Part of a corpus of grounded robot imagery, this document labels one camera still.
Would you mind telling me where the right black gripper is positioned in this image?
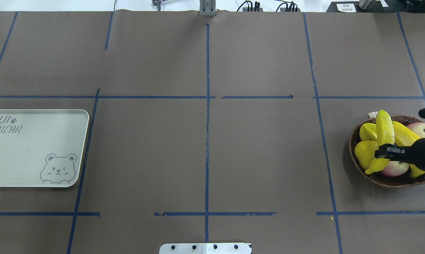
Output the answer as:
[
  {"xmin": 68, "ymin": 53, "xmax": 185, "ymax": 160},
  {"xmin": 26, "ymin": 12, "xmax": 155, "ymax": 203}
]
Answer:
[{"xmin": 375, "ymin": 138, "xmax": 425, "ymax": 171}]

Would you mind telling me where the yellow banana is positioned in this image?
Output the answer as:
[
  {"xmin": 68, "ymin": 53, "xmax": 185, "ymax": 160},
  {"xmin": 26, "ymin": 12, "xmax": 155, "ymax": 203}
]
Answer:
[
  {"xmin": 365, "ymin": 110, "xmax": 395, "ymax": 175},
  {"xmin": 392, "ymin": 121, "xmax": 420, "ymax": 146},
  {"xmin": 409, "ymin": 164, "xmax": 425, "ymax": 180}
]

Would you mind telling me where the woven brown basket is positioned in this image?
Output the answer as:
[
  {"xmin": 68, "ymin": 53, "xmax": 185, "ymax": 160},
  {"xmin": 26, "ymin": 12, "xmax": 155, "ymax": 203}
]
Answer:
[{"xmin": 345, "ymin": 118, "xmax": 425, "ymax": 189}]

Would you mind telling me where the cream bear plate tray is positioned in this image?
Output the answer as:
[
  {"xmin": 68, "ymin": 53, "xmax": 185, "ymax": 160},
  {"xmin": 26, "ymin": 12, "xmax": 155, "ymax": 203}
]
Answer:
[{"xmin": 0, "ymin": 109, "xmax": 90, "ymax": 188}]

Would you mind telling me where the pink white apple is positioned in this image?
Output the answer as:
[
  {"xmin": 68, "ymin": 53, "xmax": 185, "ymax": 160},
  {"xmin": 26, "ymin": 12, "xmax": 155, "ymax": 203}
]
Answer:
[{"xmin": 380, "ymin": 161, "xmax": 410, "ymax": 177}]

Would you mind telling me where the pale peach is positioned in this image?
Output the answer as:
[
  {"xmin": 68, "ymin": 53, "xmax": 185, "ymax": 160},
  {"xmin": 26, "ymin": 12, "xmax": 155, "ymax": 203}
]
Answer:
[{"xmin": 406, "ymin": 122, "xmax": 425, "ymax": 138}]

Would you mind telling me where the white camera pole base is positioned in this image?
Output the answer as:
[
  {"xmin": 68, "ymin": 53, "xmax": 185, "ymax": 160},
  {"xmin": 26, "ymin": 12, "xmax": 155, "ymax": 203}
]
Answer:
[{"xmin": 159, "ymin": 242, "xmax": 253, "ymax": 254}]

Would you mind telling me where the aluminium frame post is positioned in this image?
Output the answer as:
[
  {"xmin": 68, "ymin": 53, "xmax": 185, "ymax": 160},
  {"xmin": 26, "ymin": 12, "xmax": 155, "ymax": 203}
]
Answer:
[{"xmin": 199, "ymin": 0, "xmax": 217, "ymax": 17}]

